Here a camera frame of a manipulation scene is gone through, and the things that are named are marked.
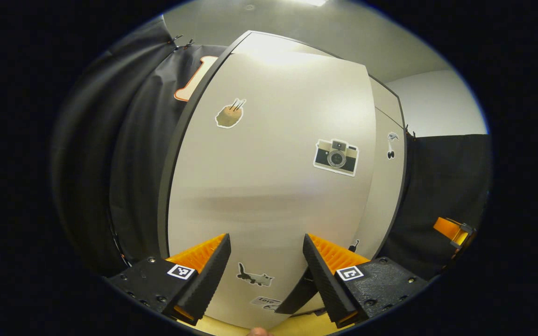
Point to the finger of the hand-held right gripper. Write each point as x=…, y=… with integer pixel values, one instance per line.
x=446, y=226

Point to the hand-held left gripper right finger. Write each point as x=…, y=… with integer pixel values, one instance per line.
x=327, y=284

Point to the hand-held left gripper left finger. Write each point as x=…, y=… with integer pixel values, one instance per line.
x=206, y=284

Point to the white cabinet door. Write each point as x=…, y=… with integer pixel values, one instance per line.
x=383, y=186
x=259, y=186

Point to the white shoe cabinet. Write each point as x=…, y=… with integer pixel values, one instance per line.
x=163, y=196

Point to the black backdrop cloth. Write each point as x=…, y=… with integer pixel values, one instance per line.
x=124, y=163
x=446, y=177

